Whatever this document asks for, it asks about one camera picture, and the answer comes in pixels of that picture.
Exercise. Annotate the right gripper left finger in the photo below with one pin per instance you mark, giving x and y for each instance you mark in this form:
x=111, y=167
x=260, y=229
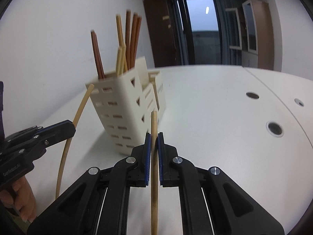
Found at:
x=97, y=202

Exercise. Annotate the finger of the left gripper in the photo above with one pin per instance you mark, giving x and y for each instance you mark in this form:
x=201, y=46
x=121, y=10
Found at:
x=44, y=138
x=23, y=135

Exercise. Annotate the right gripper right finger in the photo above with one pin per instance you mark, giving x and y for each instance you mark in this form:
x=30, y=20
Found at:
x=210, y=201

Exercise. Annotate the light bamboo chopstick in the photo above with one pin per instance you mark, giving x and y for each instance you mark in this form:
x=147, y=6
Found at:
x=120, y=34
x=123, y=59
x=118, y=62
x=68, y=141
x=154, y=174

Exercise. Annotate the person's left hand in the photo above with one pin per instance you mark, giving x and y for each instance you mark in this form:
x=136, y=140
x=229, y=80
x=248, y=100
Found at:
x=24, y=202

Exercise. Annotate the cream plastic utensil holder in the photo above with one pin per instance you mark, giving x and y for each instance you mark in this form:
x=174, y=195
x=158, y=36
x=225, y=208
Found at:
x=124, y=104

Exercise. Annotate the brown glass-door cabinet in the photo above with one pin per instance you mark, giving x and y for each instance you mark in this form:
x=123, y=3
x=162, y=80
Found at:
x=260, y=38

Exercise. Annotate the dark wooden cabinet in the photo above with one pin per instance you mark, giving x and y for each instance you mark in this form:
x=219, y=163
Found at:
x=161, y=28

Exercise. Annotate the glass balcony door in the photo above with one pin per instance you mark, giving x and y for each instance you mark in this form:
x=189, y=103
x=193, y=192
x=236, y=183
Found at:
x=200, y=31

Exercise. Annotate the dark blue curtain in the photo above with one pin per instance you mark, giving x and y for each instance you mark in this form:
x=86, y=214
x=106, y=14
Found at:
x=228, y=56

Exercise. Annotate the table cable grommet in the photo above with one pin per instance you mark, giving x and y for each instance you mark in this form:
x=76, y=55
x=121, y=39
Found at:
x=299, y=102
x=274, y=129
x=252, y=95

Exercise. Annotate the open white window frame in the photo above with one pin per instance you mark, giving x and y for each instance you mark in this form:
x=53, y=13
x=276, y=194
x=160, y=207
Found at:
x=234, y=28

